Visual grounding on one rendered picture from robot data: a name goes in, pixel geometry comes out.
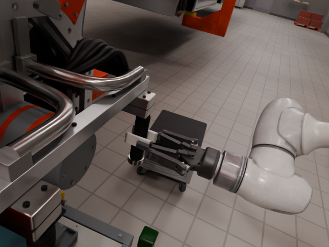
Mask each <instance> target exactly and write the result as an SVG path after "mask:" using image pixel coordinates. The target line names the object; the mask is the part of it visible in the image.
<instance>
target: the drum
mask: <svg viewBox="0 0 329 247"><path fill-rule="evenodd" d="M54 114H55V113H54V112H52V111H49V110H47V109H44V108H42V107H40V106H37V105H34V104H32V103H29V102H27V101H24V103H20V104H17V105H14V106H12V107H10V108H9V109H8V110H6V111H5V112H1V111H0V149H1V148H2V147H4V146H5V145H7V144H9V143H10V142H12V141H14V140H15V139H17V138H18V137H20V136H22V135H23V134H25V133H27V132H28V131H30V130H31V129H33V128H35V127H36V126H38V125H40V124H41V123H43V122H45V121H46V120H48V119H49V118H51V117H52V116H53V115H54ZM95 149H96V136H95V134H93V135H92V136H91V137H89V138H88V139H87V140H86V141H85V142H83V143H82V144H81V145H80V146H79V147H78V148H76V149H75V150H74V151H73V152H72V153H71V154H69V155H68V156H67V157H66V158H65V159H64V160H62V161H61V162H60V163H59V164H58V165H57V166H55V167H54V168H53V169H52V170H51V171H49V172H48V173H47V174H46V175H45V176H44V177H42V178H41V180H43V181H45V182H47V183H50V184H52V185H54V186H56V187H59V188H60V189H61V190H67V189H69V188H71V187H73V186H74V185H76V184H77V183H78V182H79V181H80V180H81V178H82V177H83V176H84V174H85V173H86V171H87V170H88V168H89V166H90V164H91V162H92V160H93V157H94V154H95Z"/></svg>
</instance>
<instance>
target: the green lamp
mask: <svg viewBox="0 0 329 247"><path fill-rule="evenodd" d="M158 235H159V232H158V231H157V230H154V229H153V228H150V227H148V226H145V227H144V228H143V230H142V232H141V234H140V236H139V240H138V244H137V246H138V247H154V245H155V243H156V240H157V237H158Z"/></svg>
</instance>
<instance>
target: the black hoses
mask: <svg viewBox="0 0 329 247"><path fill-rule="evenodd" d="M62 69H64V70H68V71H71V72H75V73H79V74H85V73H87V72H89V71H91V70H93V69H96V70H99V71H102V72H105V73H108V74H112V75H115V76H119V75H122V74H124V73H125V72H127V71H129V70H130V68H129V66H128V62H127V59H126V56H125V54H124V53H123V52H122V51H121V50H120V49H115V48H114V47H112V46H110V45H108V44H107V43H106V42H105V41H103V40H101V39H99V38H96V39H91V38H88V37H86V38H83V39H81V40H80V41H78V43H77V44H76V45H75V47H74V48H73V50H72V52H71V54H70V55H69V57H68V59H67V61H66V63H65V65H64V67H62ZM50 82H52V83H55V84H58V85H60V86H63V87H66V88H69V89H71V90H75V89H77V88H78V87H74V86H70V85H67V84H63V83H60V82H57V81H53V80H50Z"/></svg>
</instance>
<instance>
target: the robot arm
mask: <svg viewBox="0 0 329 247"><path fill-rule="evenodd" d="M134 126H135V124H134V125H133V128H132V133H129V132H126V133H125V140H124V142H126V143H128V144H131V145H133V146H135V147H137V148H139V149H142V150H144V151H147V152H148V157H147V158H148V159H149V160H152V161H154V162H156V163H158V164H160V165H163V166H165V167H167V168H169V169H171V170H174V171H175V172H177V173H178V174H179V175H180V176H184V175H185V172H187V171H188V170H190V171H196V172H197V175H198V176H200V177H203V178H205V179H208V180H211V179H213V185H215V186H217V187H220V188H222V189H225V190H227V191H229V192H231V193H235V194H237V195H239V196H240V197H242V198H243V199H244V200H246V201H248V202H249V203H251V204H254V205H256V206H258V207H261V208H264V209H267V210H270V211H274V212H277V213H281V214H287V215H294V214H299V213H302V212H304V211H305V210H306V209H307V207H308V205H309V203H310V201H311V198H312V193H313V189H312V186H311V185H310V184H309V183H308V181H307V180H306V179H305V178H304V177H303V176H302V175H300V174H298V173H296V172H295V158H297V157H299V156H302V155H308V154H309V153H310V152H312V151H313V150H315V149H319V148H329V123H326V122H321V121H318V120H316V119H314V118H313V117H312V116H311V115H310V114H309V113H304V110H303V108H302V107H301V106H300V105H299V104H298V103H297V102H296V101H295V100H293V99H289V98H279V99H275V100H273V101H271V102H270V103H268V104H267V105H266V107H265V108H264V109H263V111H262V113H261V115H260V117H259V119H258V122H257V125H256V128H255V131H254V135H253V140H252V148H251V152H250V154H249V157H248V158H247V157H245V156H241V155H238V154H236V153H233V152H230V151H227V150H225V151H224V152H223V153H222V154H221V152H220V151H219V150H216V149H213V148H211V147H206V149H202V148H201V147H200V146H198V144H197V143H198V139H195V138H189V137H186V136H183V135H180V134H177V133H174V132H171V131H168V130H163V131H162V132H155V131H152V130H150V129H149V130H148V133H147V138H146V139H145V138H143V137H140V136H137V135H135V134H133V132H134ZM153 142H154V143H156V144H157V143H158V142H159V143H161V144H163V145H165V146H167V147H169V148H166V147H162V146H159V145H155V144H152V143H153Z"/></svg>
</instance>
